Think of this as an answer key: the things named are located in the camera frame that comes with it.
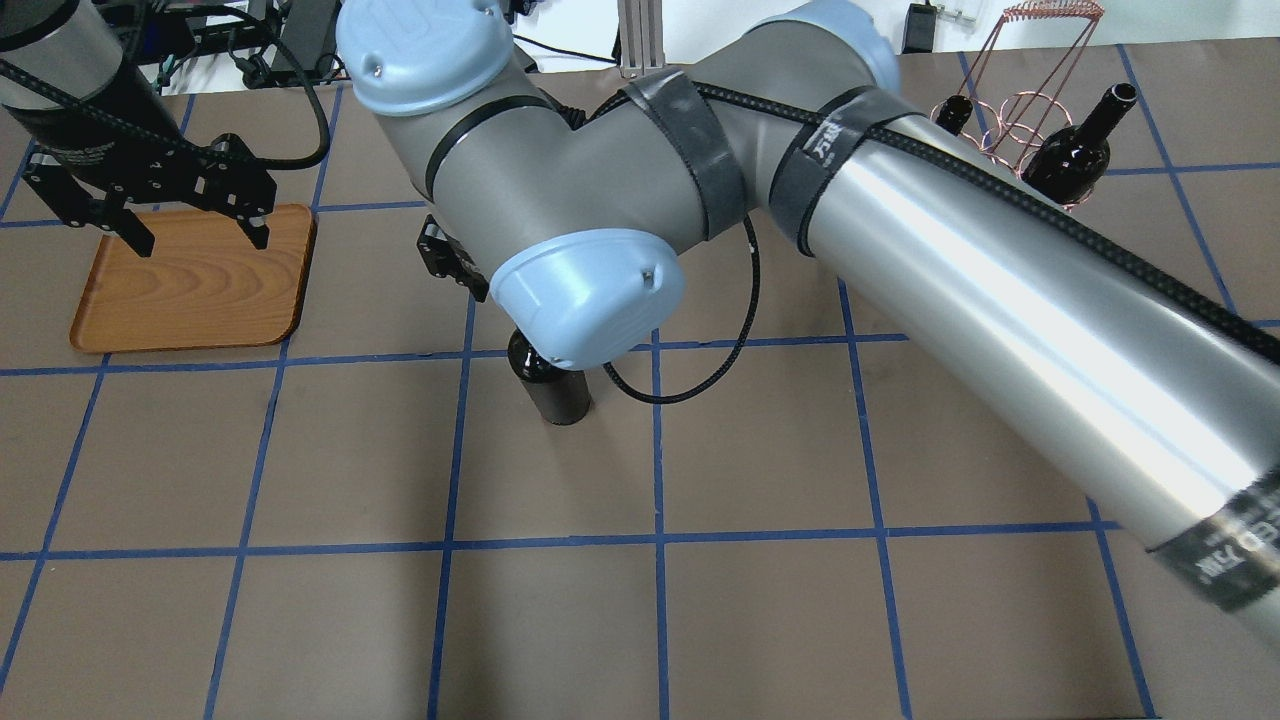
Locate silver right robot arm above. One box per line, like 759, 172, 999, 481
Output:
335, 1, 1279, 646

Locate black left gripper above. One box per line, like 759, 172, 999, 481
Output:
22, 138, 276, 258

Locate dark wine bottle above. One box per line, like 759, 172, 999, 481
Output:
1020, 83, 1139, 206
506, 329, 593, 427
931, 94, 975, 137

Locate aluminium frame post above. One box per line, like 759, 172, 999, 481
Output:
617, 0, 668, 79

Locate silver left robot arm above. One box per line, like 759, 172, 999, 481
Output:
3, 1, 276, 258

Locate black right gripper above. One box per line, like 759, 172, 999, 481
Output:
416, 214, 490, 304

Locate copper wire bottle basket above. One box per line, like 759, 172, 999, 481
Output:
954, 1, 1105, 210

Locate black power adapter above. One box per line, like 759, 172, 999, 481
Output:
901, 1, 940, 55

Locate wooden tray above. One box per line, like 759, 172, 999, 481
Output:
69, 204, 317, 354

